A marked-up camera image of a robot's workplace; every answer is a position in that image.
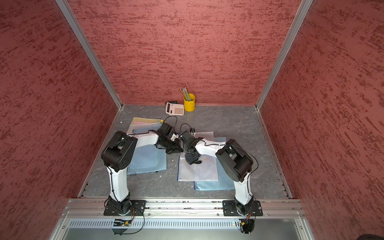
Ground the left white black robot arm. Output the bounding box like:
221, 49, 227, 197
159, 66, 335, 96
101, 131, 183, 216

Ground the aluminium front rail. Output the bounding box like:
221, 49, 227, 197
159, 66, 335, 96
51, 198, 315, 240

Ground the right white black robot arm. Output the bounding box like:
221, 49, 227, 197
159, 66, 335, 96
181, 131, 255, 216

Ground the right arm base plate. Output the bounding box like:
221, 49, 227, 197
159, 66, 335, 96
222, 200, 263, 217

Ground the coloured pencils bundle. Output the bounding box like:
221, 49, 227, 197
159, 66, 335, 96
180, 87, 192, 102

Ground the white mesh document bag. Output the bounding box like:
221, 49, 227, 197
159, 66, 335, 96
177, 131, 219, 182

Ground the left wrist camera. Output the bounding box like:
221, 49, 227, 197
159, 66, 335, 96
158, 123, 175, 140

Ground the left aluminium corner post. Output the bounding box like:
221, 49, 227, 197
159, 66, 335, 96
56, 0, 124, 110

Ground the yellow pen cup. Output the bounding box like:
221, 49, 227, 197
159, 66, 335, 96
184, 93, 196, 112

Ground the yellow mesh document bag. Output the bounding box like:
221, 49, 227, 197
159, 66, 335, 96
131, 117, 164, 125

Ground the green mesh document bag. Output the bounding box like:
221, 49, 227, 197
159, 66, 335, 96
127, 122, 162, 135

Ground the aluminium corner post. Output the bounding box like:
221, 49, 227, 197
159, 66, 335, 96
56, 0, 124, 110
255, 0, 313, 111

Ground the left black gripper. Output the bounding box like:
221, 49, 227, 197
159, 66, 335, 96
159, 136, 184, 154

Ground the pink desk calculator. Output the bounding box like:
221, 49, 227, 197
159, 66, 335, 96
165, 102, 185, 116

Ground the right aluminium corner post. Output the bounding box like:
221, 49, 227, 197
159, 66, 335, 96
255, 0, 313, 111

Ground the light blue document bag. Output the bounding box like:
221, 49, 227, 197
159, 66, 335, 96
127, 125, 167, 175

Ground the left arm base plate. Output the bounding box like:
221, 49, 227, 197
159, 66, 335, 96
103, 199, 147, 217

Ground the blue mesh document bag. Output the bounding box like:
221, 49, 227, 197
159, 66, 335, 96
193, 141, 235, 191

